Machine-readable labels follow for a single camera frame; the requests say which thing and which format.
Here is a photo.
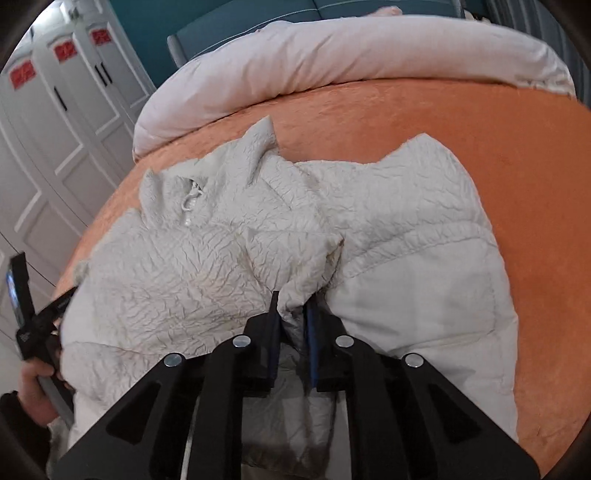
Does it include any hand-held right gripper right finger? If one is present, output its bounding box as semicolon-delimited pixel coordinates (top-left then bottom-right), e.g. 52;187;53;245
302;298;541;480

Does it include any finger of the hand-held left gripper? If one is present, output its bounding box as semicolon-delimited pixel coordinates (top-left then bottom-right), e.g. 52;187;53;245
34;285;79;331
6;251;34;329

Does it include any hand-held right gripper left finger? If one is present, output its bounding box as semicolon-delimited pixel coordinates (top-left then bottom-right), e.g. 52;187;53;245
55;291;281;480

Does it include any white quilted jacket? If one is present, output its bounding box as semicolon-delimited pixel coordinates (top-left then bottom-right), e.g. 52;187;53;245
51;115;520;476

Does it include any person's left forearm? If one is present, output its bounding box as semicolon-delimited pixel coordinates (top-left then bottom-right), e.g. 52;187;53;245
0;391;52;480

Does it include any person's left hand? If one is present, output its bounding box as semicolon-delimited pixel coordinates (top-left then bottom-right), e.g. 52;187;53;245
19;359;70;428

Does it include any white panelled wardrobe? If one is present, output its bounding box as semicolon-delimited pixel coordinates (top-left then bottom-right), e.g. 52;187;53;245
0;0;158;352

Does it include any orange bed sheet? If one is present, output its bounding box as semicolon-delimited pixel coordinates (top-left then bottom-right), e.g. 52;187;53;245
55;76;591;480

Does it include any pale pink duvet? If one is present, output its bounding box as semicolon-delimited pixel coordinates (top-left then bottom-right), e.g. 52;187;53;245
132;7;577;160

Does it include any teal padded headboard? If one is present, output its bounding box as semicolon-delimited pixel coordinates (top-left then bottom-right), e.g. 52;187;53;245
166;0;462;70

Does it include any grey striped curtain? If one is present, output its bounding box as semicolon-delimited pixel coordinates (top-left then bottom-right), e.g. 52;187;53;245
482;0;580;86

